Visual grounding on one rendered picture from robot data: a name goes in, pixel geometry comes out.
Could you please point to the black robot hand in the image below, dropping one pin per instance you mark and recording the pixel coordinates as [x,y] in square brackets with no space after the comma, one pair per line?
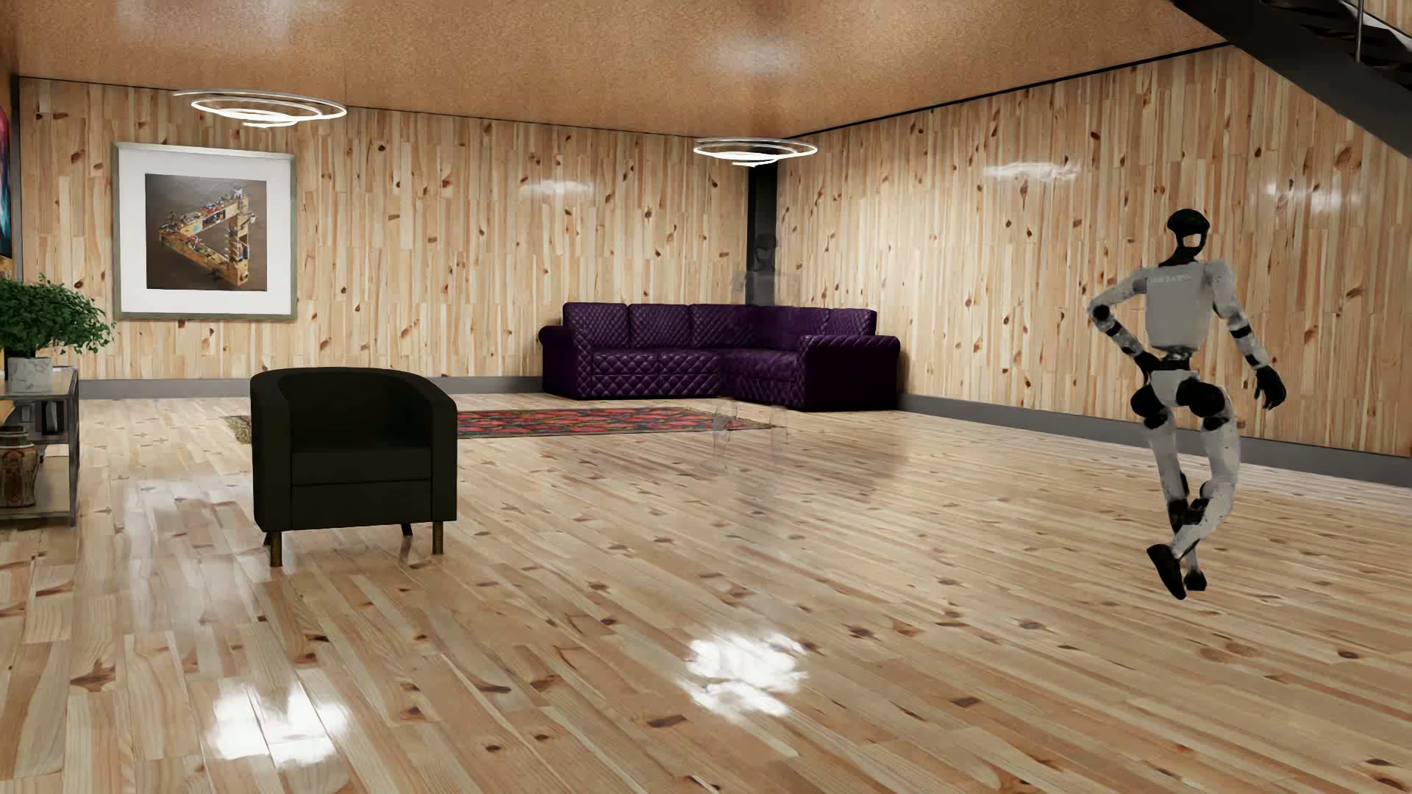
[1148,363]
[1271,387]

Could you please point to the wooden side shelf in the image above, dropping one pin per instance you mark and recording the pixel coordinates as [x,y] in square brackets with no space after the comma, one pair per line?
[57,397]

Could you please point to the grey robot torso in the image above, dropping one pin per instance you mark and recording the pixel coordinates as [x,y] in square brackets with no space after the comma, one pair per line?
[1180,309]

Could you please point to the framed puzzle art picture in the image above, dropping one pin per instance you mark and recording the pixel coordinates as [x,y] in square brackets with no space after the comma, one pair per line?
[205,232]

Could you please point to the clear glass table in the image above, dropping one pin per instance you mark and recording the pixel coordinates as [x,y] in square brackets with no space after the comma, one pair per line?
[750,425]

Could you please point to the purple quilted corner sofa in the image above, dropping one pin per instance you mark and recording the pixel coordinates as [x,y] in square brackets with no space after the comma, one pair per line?
[717,351]

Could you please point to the brown patterned vase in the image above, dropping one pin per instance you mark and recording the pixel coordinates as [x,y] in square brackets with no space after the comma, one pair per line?
[15,469]

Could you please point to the black staircase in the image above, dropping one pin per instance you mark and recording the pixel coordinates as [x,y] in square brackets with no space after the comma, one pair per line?
[1302,50]

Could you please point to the red patterned rug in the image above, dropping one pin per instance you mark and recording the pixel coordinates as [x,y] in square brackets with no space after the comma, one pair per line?
[596,420]

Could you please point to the black robot head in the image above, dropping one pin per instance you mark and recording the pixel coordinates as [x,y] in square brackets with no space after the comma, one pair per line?
[1187,233]

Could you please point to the right robot leg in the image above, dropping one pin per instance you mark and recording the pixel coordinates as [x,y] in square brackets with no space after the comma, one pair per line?
[1158,436]

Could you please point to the black armchair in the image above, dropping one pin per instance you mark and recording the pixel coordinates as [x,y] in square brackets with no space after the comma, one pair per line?
[348,452]

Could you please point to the colourful wall painting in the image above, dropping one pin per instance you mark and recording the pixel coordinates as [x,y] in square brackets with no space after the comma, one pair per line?
[4,187]

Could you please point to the green potted plant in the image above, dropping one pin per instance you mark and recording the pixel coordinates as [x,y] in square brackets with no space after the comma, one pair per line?
[42,318]

